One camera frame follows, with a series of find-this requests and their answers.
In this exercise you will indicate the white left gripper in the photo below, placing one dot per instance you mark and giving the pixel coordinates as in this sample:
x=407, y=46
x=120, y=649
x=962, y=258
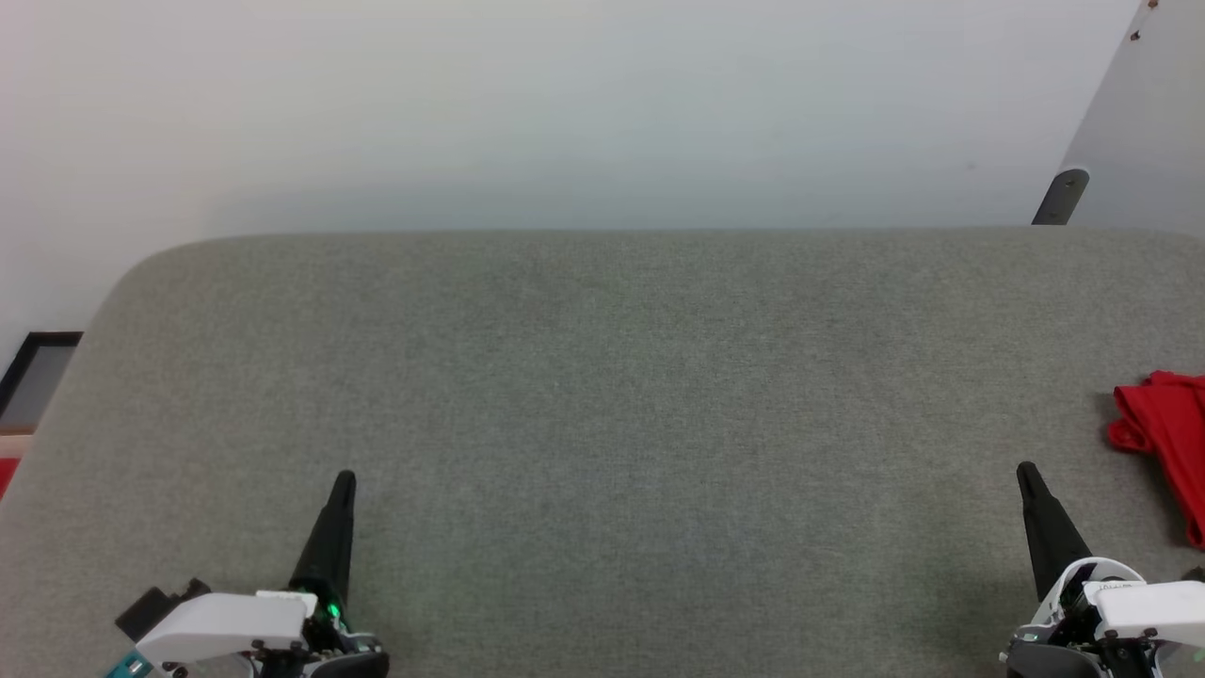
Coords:
x=226, y=621

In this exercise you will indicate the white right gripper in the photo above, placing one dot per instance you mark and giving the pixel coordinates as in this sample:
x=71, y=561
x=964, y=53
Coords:
x=1148, y=612

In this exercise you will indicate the red white striped garment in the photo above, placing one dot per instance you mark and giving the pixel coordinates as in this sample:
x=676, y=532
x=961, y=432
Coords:
x=1172, y=433

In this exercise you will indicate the red floor object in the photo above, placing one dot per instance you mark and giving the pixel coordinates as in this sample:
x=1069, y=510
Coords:
x=6, y=474

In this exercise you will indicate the black framed panel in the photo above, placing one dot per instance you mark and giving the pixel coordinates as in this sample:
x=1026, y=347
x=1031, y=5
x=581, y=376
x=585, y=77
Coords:
x=38, y=372

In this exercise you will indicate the white panel board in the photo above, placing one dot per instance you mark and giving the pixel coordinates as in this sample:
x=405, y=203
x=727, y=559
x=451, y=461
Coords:
x=1153, y=132

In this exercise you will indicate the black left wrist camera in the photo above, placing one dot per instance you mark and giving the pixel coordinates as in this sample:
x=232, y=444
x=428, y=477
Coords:
x=155, y=605

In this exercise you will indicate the dark grey metal post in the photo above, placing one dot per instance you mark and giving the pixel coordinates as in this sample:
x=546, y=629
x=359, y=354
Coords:
x=1061, y=198

